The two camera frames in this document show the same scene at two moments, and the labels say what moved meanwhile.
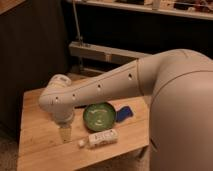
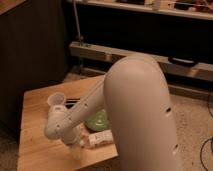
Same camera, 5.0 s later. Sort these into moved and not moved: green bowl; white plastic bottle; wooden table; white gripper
Moved: white gripper
Not moved: wooden table; green bowl; white plastic bottle
